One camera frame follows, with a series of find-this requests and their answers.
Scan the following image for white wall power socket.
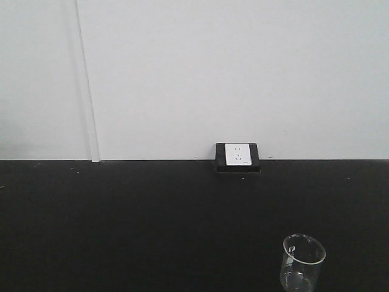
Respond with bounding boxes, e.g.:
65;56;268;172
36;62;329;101
224;143;252;166

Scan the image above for black socket mounting box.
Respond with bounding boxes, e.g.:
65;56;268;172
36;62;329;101
214;143;261;173

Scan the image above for small clear glass beaker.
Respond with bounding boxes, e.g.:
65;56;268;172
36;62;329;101
280;234;326;292

